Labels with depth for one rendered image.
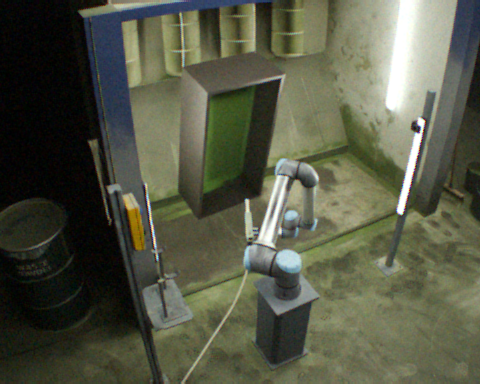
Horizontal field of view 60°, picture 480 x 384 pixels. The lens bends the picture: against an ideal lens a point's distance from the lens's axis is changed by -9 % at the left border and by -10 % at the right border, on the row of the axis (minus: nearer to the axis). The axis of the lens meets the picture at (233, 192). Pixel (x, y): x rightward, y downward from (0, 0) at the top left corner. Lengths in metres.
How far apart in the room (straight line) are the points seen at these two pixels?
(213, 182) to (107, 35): 2.05
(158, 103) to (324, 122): 1.88
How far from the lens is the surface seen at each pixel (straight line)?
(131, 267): 2.28
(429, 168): 4.46
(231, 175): 3.99
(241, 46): 4.27
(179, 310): 2.55
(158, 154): 4.39
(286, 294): 2.76
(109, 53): 2.25
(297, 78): 5.09
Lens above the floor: 2.76
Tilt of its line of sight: 36 degrees down
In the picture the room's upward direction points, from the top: 1 degrees counter-clockwise
